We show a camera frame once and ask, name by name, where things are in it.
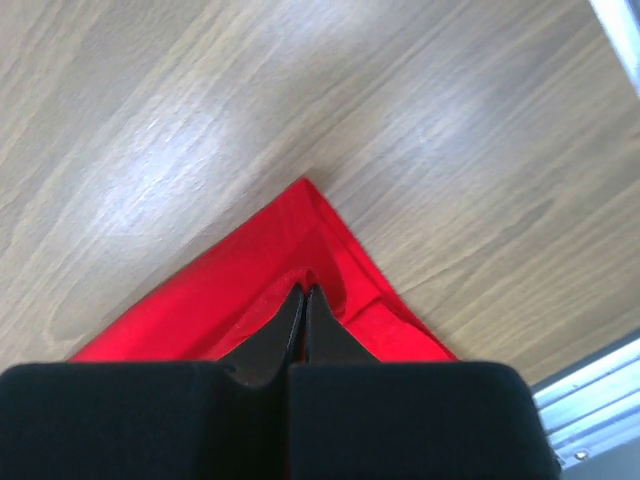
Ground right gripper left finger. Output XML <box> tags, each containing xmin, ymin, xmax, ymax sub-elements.
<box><xmin>1</xmin><ymin>287</ymin><xmax>305</xmax><ymax>479</ymax></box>

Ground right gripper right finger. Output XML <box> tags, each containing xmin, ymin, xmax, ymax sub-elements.
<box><xmin>288</xmin><ymin>287</ymin><xmax>560</xmax><ymax>479</ymax></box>

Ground red t shirt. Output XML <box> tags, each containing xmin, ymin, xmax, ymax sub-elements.
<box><xmin>71</xmin><ymin>178</ymin><xmax>456</xmax><ymax>363</ymax></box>

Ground aluminium frame rail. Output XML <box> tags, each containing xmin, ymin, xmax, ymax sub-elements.
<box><xmin>534</xmin><ymin>1</ymin><xmax>639</xmax><ymax>473</ymax></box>

